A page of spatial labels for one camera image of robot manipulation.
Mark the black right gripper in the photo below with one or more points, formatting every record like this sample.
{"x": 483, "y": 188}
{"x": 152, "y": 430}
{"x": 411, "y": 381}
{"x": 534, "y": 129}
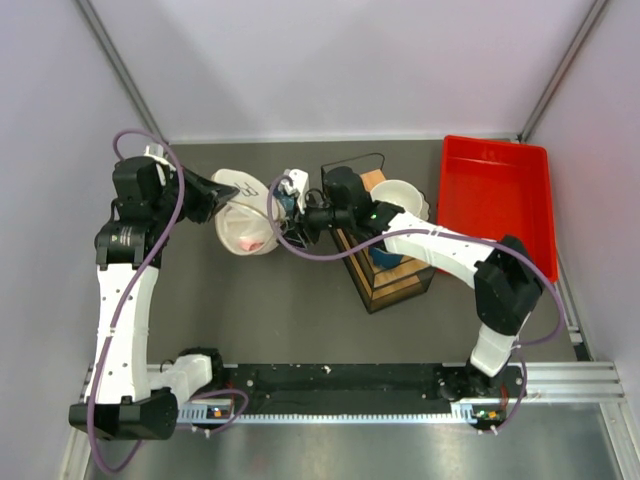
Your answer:
{"x": 296, "y": 234}

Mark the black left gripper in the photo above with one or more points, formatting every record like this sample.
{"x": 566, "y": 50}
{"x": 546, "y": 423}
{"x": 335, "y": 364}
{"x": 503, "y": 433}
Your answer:
{"x": 206, "y": 192}

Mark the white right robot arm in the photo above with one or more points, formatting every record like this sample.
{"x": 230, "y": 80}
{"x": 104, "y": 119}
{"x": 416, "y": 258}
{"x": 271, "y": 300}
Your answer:
{"x": 506, "y": 283}

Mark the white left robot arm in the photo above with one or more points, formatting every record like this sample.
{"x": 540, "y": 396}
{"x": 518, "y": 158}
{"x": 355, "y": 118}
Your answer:
{"x": 124, "y": 401}

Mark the blue ceramic bowl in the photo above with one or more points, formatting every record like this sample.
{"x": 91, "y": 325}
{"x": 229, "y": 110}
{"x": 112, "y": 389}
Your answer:
{"x": 286, "y": 205}

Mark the blue white mug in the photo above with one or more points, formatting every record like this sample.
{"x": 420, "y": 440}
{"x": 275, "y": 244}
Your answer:
{"x": 383, "y": 259}

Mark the white ceramic bowl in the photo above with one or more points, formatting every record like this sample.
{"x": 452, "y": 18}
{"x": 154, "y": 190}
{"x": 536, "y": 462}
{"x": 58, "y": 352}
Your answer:
{"x": 400, "y": 193}

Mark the white scalloped plate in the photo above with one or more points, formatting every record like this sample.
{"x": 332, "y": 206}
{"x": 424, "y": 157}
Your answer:
{"x": 424, "y": 213}

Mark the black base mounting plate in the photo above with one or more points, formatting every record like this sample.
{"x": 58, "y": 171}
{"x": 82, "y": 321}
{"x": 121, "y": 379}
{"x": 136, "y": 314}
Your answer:
{"x": 364, "y": 388}

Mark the red plastic tray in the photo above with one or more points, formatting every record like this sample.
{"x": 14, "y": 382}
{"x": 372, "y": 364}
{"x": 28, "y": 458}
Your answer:
{"x": 490, "y": 188}

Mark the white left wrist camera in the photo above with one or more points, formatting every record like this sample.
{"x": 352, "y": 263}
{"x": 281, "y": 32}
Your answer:
{"x": 157, "y": 153}

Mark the black wire wooden shelf rack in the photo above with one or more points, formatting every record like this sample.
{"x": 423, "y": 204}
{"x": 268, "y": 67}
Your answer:
{"x": 379, "y": 287}

